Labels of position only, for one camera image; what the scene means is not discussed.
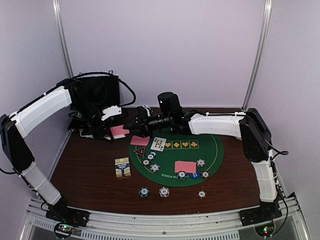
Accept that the pink playing card deck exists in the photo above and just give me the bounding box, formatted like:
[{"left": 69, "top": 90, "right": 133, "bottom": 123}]
[{"left": 110, "top": 125, "right": 130, "bottom": 140}]

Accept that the blue round button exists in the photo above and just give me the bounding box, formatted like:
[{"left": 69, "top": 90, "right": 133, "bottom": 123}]
[{"left": 189, "top": 172, "right": 201, "bottom": 180}]

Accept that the red triangular dealer marker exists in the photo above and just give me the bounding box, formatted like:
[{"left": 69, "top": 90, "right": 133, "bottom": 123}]
[{"left": 133, "top": 146, "right": 146, "bottom": 158}]

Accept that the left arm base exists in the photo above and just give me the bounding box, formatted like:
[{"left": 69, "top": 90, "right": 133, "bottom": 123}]
[{"left": 45, "top": 208, "right": 90, "bottom": 239}]

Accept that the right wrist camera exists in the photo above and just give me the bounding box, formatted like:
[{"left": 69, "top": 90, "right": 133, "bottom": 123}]
[{"left": 157, "top": 91, "right": 183, "bottom": 118}]

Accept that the dark blue chip stack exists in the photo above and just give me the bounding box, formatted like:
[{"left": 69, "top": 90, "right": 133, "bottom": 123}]
[{"left": 138, "top": 187, "right": 150, "bottom": 198}]

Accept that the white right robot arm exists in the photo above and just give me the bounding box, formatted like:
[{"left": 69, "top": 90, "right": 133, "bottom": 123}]
[{"left": 124, "top": 107, "right": 279, "bottom": 221}]

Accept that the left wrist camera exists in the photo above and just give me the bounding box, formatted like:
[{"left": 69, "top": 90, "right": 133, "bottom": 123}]
[{"left": 101, "top": 105, "right": 122, "bottom": 121}]

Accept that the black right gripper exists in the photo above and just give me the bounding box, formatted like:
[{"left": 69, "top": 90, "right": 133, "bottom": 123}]
[{"left": 124, "top": 108, "right": 173, "bottom": 139}]

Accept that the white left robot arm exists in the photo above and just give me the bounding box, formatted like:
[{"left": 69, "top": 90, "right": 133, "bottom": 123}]
[{"left": 0, "top": 72, "right": 121, "bottom": 222}]

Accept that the brown chip stack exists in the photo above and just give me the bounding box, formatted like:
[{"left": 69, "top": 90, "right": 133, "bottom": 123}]
[{"left": 197, "top": 190, "right": 207, "bottom": 199}]

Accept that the dealt card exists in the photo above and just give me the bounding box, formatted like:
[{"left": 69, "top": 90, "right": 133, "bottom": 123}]
[{"left": 130, "top": 135, "right": 150, "bottom": 146}]

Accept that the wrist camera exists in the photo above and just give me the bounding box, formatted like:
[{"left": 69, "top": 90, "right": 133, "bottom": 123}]
[
  {"left": 157, "top": 91, "right": 183, "bottom": 118},
  {"left": 101, "top": 105, "right": 122, "bottom": 121}
]

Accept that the round green poker mat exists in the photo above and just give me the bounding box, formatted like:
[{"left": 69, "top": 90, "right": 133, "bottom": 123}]
[{"left": 128, "top": 128, "right": 224, "bottom": 188}]

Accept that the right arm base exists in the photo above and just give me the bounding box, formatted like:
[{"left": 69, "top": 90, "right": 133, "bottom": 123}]
[{"left": 239, "top": 207, "right": 282, "bottom": 238}]

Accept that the blue white chip stack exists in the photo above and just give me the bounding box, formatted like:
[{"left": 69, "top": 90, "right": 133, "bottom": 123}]
[{"left": 158, "top": 186, "right": 170, "bottom": 198}]

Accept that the black poker case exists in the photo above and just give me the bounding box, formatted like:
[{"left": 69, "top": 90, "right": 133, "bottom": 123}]
[{"left": 65, "top": 75, "right": 120, "bottom": 133}]

